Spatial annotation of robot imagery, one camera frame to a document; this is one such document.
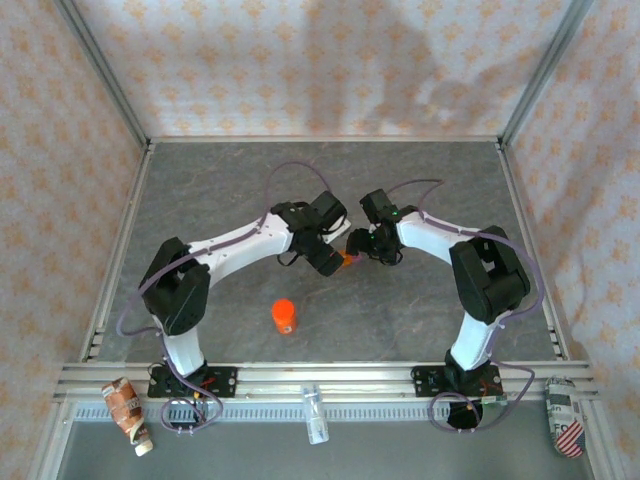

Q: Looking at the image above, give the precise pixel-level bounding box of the crumpled brown drink bottle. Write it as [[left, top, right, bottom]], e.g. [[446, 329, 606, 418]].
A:
[[101, 378, 154, 456]]

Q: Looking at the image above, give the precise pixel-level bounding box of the clear plastic bottle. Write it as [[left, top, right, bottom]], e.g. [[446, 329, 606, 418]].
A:
[[301, 383, 330, 445]]

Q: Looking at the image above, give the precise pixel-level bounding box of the wide aluminium frame rail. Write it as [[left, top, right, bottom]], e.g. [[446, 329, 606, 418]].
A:
[[53, 360, 600, 402]]

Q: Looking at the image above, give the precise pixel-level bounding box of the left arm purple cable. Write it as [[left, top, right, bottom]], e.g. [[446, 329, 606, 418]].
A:
[[115, 162, 336, 435]]

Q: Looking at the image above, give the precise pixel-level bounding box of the orange pill bottle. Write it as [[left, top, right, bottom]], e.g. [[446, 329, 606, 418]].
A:
[[271, 298, 299, 335]]

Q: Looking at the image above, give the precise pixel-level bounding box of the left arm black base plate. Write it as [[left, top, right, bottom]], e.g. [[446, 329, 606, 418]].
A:
[[147, 366, 238, 400]]

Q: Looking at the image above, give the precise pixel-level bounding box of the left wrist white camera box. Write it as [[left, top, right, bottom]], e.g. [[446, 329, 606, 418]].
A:
[[322, 217, 351, 246]]

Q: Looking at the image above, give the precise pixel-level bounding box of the grey slotted cable duct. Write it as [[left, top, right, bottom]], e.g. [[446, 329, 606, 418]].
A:
[[69, 403, 551, 422]]

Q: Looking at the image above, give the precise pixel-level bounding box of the thin aluminium frame rail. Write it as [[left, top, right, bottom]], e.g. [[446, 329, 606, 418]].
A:
[[147, 134, 504, 146], [494, 142, 571, 361], [79, 142, 156, 364]]

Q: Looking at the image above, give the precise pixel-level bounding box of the newsprint can with flag print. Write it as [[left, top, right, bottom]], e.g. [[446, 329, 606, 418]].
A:
[[543, 375, 586, 459]]

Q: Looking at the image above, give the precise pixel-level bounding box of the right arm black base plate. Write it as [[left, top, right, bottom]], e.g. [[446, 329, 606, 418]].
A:
[[410, 364, 501, 399]]

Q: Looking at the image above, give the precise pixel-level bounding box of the aluminium frame post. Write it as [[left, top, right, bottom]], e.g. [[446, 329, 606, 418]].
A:
[[499, 0, 596, 146], [53, 0, 151, 146]]

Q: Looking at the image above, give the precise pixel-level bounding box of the white orange patterned cloth backdrop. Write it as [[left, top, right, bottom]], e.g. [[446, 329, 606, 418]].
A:
[[0, 0, 640, 480]]

